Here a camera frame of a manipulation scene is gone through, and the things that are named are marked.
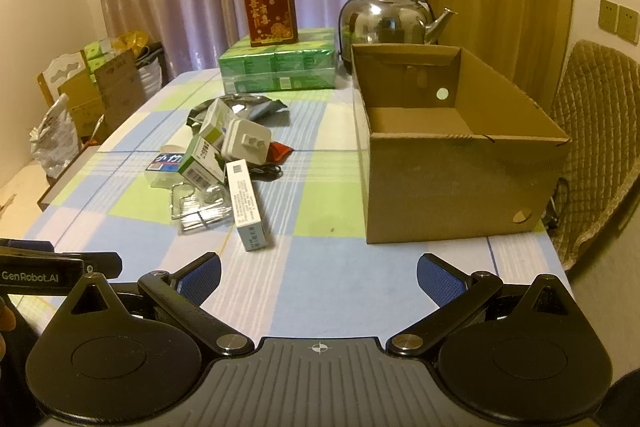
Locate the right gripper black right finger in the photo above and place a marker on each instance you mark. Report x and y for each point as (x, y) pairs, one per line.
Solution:
(460, 298)

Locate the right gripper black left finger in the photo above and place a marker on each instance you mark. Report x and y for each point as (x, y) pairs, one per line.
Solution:
(179, 296)

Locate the white power adapter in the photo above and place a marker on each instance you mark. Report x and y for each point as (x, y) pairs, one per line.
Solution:
(245, 139)

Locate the silver foil bag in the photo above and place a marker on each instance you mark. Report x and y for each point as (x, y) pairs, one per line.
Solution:
(253, 107)

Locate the clear plastic tray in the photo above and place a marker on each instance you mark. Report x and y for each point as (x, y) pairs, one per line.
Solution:
(192, 209)

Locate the long white medicine box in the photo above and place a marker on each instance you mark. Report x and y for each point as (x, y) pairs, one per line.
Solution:
(246, 215)

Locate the blue labelled packet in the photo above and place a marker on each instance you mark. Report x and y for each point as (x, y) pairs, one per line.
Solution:
(163, 170)

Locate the white plastic bag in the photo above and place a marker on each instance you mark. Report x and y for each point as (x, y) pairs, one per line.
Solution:
(54, 143)

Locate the green white medicine box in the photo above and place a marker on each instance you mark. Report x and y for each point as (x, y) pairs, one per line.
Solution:
(202, 164)

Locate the checked tablecloth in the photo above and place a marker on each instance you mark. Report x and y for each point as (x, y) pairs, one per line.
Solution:
(318, 277)

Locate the open brown cardboard box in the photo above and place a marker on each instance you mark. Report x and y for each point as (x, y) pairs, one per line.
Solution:
(448, 148)

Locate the red snack packet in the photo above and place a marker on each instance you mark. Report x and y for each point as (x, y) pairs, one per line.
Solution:
(278, 153)

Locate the cardboard boxes on floor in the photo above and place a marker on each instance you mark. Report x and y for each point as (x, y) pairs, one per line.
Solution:
(105, 82)

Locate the quilted brown chair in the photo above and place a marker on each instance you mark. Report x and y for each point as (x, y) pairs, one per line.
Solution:
(597, 105)

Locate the green tissue multipack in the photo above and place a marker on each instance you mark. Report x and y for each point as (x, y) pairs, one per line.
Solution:
(308, 64)

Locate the steel kettle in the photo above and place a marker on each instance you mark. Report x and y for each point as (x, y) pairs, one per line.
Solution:
(388, 21)

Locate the dark red gift box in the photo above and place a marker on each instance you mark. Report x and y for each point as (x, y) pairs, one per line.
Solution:
(271, 22)

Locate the wall switch plates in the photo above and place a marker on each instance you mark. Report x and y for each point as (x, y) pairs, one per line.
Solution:
(619, 20)

